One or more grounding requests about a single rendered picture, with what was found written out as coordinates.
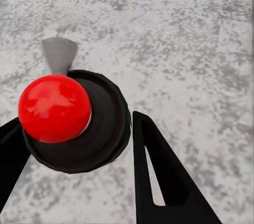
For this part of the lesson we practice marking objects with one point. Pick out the insectifuge atomizer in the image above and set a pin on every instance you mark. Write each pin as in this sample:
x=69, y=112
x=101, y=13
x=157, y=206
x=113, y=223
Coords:
x=74, y=121

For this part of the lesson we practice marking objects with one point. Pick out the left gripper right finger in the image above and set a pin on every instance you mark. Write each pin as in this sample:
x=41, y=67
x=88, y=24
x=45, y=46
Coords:
x=184, y=202

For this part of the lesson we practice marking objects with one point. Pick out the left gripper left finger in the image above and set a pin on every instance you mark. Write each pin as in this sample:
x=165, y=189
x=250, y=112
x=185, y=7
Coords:
x=13, y=156

